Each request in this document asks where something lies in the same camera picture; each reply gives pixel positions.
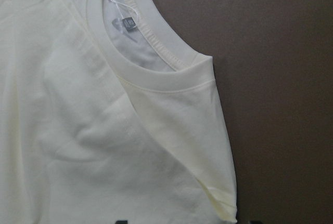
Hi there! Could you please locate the cream long-sleeve printed shirt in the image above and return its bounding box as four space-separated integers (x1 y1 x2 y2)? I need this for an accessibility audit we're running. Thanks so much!
1 0 237 223

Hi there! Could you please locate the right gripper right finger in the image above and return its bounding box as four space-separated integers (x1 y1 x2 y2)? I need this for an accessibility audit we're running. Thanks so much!
238 218 257 224

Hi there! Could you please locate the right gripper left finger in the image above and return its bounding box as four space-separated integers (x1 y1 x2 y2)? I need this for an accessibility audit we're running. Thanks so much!
116 219 131 224

